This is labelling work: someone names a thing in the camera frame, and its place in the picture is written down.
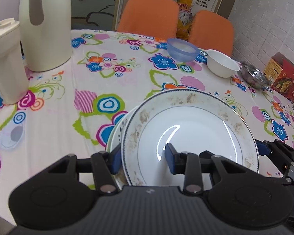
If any white plate with floral branch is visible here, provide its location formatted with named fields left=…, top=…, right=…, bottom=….
left=107, top=106, right=137, bottom=152

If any white plate with gold rim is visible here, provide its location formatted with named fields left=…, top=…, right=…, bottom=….
left=122, top=89, right=259, bottom=186

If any white ceramic bowl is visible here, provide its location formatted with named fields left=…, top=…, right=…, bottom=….
left=207, top=49, right=240, bottom=79

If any stainless steel bowl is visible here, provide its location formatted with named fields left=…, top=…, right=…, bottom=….
left=240, top=61, right=270, bottom=89

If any translucent blue plastic bowl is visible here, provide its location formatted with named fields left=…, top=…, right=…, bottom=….
left=167, top=38, right=200, bottom=62

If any floral tablecloth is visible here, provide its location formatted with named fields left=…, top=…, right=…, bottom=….
left=0, top=30, right=294, bottom=223

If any red cracker box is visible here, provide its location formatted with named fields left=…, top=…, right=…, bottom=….
left=263, top=52, right=294, bottom=102

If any white plastic pitcher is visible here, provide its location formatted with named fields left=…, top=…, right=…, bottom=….
left=0, top=18, right=29, bottom=105

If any cream thermos jug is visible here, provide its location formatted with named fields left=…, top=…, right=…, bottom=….
left=19, top=0, right=73, bottom=72

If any right orange chair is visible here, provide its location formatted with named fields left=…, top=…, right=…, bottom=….
left=189, top=10, right=234, bottom=57

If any orange chair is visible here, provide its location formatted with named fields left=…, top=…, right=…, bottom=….
left=117, top=0, right=179, bottom=40
left=189, top=10, right=234, bottom=57

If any left orange chair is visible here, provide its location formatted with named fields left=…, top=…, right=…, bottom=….
left=117, top=0, right=179, bottom=40

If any yellow snack bag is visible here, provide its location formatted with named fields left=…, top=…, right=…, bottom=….
left=176, top=0, right=192, bottom=41

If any frosted glass door with cat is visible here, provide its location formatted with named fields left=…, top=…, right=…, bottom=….
left=71, top=0, right=116, bottom=31

